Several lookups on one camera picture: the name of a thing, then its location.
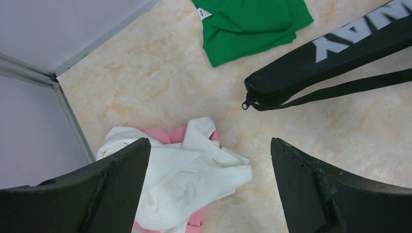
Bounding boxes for white towel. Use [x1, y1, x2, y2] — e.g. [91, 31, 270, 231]
[96, 116, 253, 233]

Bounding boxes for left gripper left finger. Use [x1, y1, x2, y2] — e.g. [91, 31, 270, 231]
[0, 138, 151, 233]

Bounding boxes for green cloth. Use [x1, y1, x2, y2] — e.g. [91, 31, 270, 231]
[193, 0, 313, 67]

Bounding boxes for aluminium frame rails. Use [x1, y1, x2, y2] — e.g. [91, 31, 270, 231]
[0, 0, 162, 165]

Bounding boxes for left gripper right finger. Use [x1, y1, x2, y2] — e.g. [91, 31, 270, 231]
[271, 138, 412, 233]

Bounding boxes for pink cloth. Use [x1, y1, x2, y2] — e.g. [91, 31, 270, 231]
[96, 127, 210, 233]

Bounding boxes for black racket bag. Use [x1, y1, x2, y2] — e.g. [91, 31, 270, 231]
[242, 0, 412, 111]

